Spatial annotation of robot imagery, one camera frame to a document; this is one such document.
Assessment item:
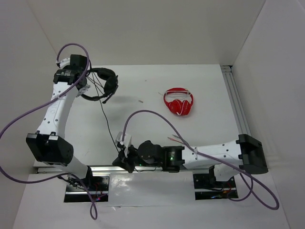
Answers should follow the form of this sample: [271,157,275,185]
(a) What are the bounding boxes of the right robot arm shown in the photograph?
[112,133,268,187]

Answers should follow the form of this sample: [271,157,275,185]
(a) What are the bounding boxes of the aluminium right side rail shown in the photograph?
[220,65,252,136]

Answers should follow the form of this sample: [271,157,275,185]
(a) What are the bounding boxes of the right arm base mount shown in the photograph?
[193,174,239,200]

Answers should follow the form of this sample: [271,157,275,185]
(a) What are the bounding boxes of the aluminium front table rail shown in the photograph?
[35,164,213,176]

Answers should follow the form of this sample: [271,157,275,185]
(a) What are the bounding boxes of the red headphones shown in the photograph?
[159,87,194,116]

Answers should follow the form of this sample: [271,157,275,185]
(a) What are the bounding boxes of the black headset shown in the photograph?
[81,68,119,104]

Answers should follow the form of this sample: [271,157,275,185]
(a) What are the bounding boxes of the thin black headset cable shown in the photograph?
[87,71,191,172]

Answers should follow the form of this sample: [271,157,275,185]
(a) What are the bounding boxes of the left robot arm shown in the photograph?
[26,54,94,190]

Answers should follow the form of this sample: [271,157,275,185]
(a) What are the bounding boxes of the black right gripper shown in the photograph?
[112,142,162,172]

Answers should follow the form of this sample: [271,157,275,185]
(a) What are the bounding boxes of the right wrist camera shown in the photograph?
[115,132,132,148]

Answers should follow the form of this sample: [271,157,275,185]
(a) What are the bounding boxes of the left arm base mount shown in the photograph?
[64,176,110,203]

